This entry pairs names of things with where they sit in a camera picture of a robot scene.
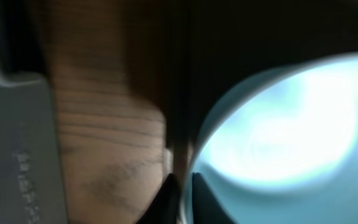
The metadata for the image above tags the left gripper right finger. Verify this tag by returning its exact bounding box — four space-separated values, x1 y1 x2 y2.
192 173 234 224

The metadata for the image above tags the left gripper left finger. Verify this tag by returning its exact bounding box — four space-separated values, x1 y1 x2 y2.
136 174 181 224

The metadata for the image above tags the light blue bowl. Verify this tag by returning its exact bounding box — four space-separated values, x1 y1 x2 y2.
179 52 358 223

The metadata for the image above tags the dark brown serving tray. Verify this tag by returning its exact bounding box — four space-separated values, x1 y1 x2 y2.
126 0 358 187

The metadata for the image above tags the grey plastic dish rack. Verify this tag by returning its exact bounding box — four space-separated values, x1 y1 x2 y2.
0 0 70 224

